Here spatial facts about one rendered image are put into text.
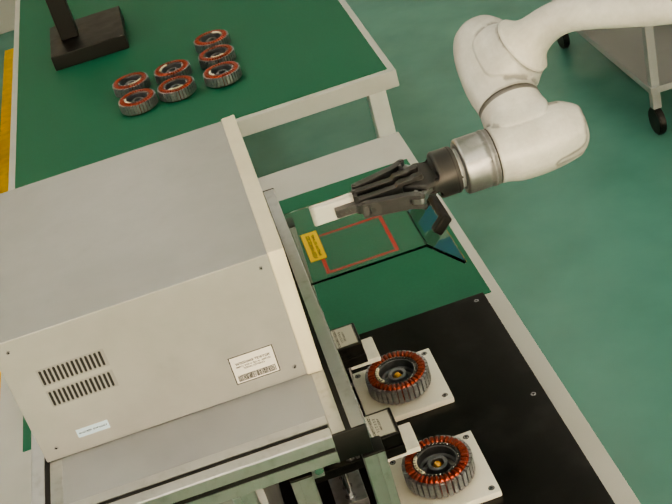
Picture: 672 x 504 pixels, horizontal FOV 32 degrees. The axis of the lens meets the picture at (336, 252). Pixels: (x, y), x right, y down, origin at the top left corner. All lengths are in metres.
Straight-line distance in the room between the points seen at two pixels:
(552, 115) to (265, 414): 0.64
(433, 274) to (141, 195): 0.82
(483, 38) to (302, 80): 1.50
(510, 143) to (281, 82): 1.64
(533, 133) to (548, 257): 1.88
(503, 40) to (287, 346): 0.61
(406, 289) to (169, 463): 0.93
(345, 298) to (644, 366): 1.10
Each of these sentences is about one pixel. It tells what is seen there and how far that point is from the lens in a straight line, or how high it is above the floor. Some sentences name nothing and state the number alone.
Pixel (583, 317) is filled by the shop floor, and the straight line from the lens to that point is 3.43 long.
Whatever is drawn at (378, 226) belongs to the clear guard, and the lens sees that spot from 1.98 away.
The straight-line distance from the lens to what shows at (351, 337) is 1.99.
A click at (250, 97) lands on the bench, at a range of 3.35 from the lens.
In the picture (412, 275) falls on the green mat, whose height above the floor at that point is 0.75.
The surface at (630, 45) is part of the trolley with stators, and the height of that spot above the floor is 0.18.
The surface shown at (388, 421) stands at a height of 0.92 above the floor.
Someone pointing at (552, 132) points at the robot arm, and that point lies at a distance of 1.83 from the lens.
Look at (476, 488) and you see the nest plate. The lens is 1.87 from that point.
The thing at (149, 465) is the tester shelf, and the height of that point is 1.11.
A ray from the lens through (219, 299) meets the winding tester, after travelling 1.53.
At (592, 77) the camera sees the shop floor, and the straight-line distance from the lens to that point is 4.69.
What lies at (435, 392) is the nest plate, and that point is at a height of 0.78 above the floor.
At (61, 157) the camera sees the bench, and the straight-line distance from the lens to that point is 3.39.
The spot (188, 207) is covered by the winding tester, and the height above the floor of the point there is 1.32.
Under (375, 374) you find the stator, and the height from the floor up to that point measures 0.82.
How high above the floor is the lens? 2.09
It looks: 32 degrees down
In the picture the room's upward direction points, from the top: 16 degrees counter-clockwise
